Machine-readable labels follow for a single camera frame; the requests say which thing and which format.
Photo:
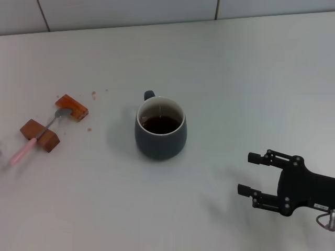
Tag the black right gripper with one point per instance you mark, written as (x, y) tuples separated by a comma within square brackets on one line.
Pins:
[(295, 188)]

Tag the grey ceramic cup with coffee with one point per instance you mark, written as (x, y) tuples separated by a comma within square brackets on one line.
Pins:
[(159, 146)]

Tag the flat wooden block, stained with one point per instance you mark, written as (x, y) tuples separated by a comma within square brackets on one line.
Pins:
[(78, 109)]

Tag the notched wooden block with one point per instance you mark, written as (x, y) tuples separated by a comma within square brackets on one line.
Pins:
[(49, 142)]

